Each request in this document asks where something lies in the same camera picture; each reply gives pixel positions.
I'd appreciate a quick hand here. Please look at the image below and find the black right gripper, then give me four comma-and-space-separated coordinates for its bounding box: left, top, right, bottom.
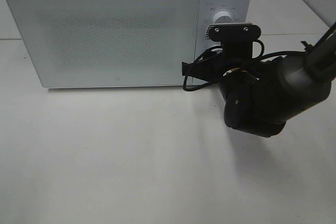
181, 50, 253, 88

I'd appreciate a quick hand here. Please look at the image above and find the white timer knob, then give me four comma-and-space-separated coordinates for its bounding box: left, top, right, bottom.
211, 47, 222, 53

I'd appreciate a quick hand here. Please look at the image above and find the white microwave door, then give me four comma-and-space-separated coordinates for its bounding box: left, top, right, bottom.
7, 0, 198, 88

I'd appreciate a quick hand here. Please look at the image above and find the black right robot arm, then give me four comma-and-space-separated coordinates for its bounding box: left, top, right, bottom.
182, 23, 335, 137

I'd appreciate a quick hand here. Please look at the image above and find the upper white power knob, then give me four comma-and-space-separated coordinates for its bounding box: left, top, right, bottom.
212, 10, 234, 24

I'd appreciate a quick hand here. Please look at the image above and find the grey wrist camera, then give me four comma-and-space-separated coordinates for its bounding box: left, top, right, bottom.
205, 23, 265, 60

